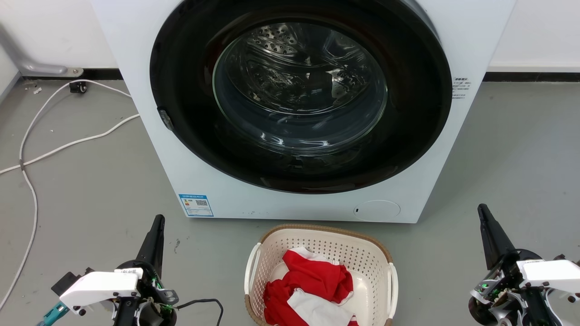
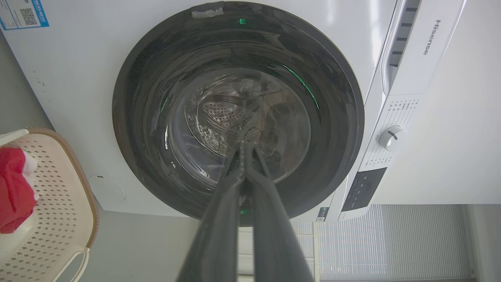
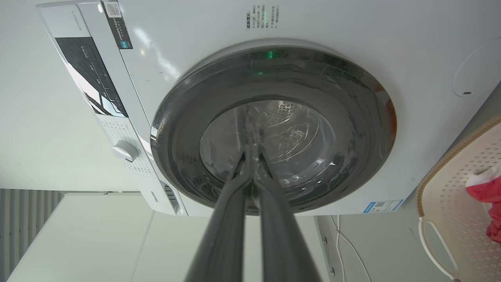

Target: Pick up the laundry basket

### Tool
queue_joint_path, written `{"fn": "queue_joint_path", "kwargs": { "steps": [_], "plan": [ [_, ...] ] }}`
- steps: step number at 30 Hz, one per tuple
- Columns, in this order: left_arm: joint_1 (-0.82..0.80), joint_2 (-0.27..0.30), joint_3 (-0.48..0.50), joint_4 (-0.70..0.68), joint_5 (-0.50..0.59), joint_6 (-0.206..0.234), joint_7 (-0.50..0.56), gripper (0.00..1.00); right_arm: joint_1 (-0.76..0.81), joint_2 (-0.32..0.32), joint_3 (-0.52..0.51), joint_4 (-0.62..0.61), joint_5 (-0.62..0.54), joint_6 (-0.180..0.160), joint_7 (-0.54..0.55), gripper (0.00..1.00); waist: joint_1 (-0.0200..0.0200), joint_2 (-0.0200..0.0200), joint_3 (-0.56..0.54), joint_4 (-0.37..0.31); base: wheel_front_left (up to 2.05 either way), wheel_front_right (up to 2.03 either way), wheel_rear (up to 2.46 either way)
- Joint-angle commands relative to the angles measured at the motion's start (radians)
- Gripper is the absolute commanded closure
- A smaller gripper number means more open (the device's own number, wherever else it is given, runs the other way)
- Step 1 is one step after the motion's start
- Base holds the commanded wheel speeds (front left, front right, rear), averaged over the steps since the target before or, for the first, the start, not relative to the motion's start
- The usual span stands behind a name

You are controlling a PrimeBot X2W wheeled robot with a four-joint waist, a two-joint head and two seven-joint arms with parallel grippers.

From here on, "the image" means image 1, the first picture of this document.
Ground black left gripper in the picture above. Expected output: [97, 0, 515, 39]
[112, 214, 179, 326]

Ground red and white garment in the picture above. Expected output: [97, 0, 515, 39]
[263, 246, 360, 326]

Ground grey wall pipe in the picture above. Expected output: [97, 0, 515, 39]
[0, 22, 85, 78]

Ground white floor cable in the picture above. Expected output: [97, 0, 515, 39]
[0, 113, 140, 176]
[0, 79, 133, 311]

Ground cream perforated plastic laundry basket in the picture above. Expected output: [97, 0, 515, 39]
[244, 224, 399, 326]

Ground white front-load washing machine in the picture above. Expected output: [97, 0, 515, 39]
[88, 0, 517, 224]

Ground round white filter cover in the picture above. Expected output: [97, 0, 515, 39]
[353, 200, 401, 223]

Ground round black glass washer door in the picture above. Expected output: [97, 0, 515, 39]
[150, 0, 453, 195]

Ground thin black left gripper cable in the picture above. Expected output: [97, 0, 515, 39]
[174, 298, 225, 326]

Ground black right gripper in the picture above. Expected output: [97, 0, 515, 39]
[468, 203, 546, 326]

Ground small printed text sticker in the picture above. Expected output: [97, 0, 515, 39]
[451, 77, 472, 101]

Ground blue energy label sticker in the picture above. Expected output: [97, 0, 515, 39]
[179, 194, 214, 217]

